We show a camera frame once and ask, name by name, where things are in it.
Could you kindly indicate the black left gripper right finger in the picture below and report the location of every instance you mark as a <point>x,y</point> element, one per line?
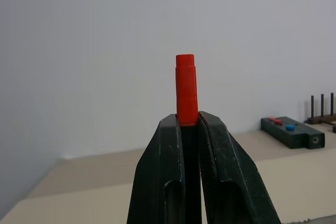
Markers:
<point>231,166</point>

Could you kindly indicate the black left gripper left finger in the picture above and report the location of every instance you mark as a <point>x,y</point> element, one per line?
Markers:
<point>155,171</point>

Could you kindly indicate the red plastic peg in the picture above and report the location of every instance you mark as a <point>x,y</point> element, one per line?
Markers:
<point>186,90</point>

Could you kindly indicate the red round button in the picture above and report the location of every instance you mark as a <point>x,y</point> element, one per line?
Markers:
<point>271,119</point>
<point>277,122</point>

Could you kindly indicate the dark green button box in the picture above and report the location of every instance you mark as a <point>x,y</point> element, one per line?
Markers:
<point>291,135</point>

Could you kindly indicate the blue round button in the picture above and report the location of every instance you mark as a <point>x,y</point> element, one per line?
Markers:
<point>289,128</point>

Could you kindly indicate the dark wooden peg rack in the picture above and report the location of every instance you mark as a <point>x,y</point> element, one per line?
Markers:
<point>323,116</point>

